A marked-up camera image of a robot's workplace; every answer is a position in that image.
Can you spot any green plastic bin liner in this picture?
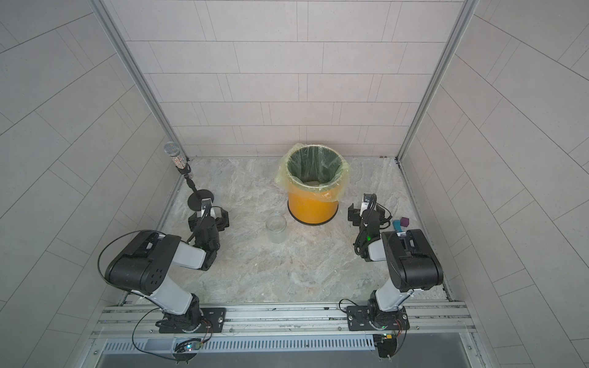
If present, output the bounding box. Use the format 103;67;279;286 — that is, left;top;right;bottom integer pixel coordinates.
275;144;351;202

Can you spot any orange trash bin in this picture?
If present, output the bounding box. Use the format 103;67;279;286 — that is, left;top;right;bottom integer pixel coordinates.
275;144;351;226

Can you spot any metal frame corner post right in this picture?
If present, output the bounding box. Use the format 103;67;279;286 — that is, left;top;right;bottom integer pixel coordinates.
396;0;479;166

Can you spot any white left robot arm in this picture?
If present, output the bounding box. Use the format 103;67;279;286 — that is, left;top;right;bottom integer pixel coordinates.
99;199;229;334

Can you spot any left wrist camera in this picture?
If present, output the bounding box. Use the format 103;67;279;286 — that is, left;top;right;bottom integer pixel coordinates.
200;198;213;218

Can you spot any teal arch block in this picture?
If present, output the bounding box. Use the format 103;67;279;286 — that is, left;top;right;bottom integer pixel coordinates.
393;220;403;232

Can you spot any purple block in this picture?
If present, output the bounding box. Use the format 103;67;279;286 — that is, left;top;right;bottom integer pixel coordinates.
400;217;410;228

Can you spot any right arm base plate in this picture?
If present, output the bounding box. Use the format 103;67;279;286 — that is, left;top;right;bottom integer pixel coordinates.
344;305;410;332

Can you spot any metal frame corner post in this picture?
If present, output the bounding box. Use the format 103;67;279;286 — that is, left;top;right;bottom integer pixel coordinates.
396;0;479;166
89;0;187;156

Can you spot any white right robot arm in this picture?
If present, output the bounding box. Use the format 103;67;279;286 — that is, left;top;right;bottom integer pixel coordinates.
348;193;443;330

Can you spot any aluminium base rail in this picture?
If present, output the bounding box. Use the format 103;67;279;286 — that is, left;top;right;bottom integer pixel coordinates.
90;301;476;357

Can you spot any black stand with glass tube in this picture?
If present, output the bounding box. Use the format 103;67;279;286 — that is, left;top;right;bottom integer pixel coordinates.
164;142;214;212

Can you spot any metal frame corner post left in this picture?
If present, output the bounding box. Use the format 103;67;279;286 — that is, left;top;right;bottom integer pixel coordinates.
89;0;187;156

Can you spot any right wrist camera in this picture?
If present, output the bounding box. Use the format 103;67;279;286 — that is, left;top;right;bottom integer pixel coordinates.
360;193;377;215

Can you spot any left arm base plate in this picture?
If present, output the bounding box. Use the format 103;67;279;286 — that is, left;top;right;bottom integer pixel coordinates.
156;308;226;334

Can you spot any ribbed glass oatmeal jar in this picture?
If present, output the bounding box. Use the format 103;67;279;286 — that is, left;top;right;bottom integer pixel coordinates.
265;213;288;244

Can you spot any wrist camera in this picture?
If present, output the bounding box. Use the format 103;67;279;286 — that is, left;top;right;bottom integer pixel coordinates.
360;193;377;215
200;198;213;218

